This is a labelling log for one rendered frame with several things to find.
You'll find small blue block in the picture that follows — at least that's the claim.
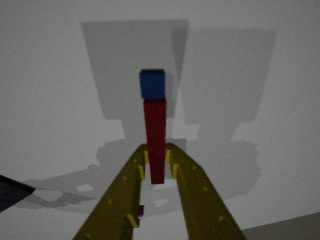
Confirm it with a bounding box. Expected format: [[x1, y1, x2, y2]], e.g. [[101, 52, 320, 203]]
[[139, 69, 165, 99]]

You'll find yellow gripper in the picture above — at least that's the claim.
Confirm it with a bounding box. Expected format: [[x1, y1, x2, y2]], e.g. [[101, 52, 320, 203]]
[[72, 143, 247, 240]]

